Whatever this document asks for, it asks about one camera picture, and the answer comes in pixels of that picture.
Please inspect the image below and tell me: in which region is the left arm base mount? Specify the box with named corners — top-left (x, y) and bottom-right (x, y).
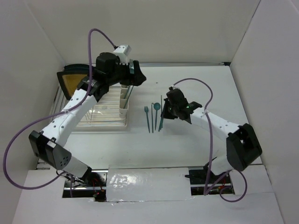
top-left (62, 169), bottom-right (108, 202)

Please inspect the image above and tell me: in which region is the cream utensil holder near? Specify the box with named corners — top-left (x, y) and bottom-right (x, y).
top-left (119, 86), bottom-right (128, 118)

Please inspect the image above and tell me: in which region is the clear dish rack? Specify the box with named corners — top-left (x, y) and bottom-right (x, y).
top-left (74, 84), bottom-right (128, 132)

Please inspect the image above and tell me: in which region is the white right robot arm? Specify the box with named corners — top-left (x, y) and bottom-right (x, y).
top-left (162, 87), bottom-right (263, 183)

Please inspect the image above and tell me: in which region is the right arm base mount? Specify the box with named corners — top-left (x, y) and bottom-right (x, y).
top-left (184, 163), bottom-right (235, 196)

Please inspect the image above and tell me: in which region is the black framed yellow plate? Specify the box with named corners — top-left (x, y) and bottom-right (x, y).
top-left (57, 63), bottom-right (89, 100)

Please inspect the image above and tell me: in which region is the small teal fork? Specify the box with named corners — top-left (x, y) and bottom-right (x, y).
top-left (144, 106), bottom-right (150, 133)

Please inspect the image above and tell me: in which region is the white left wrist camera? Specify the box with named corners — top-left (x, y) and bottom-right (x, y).
top-left (113, 45), bottom-right (131, 65)

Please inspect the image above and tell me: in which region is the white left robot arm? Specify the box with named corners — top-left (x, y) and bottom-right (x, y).
top-left (28, 52), bottom-right (146, 186)

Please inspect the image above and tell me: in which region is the teal spoon left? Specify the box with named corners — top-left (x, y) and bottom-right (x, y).
top-left (153, 102), bottom-right (161, 130)

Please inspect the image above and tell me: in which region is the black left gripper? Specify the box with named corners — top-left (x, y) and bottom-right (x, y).
top-left (107, 59), bottom-right (146, 86)

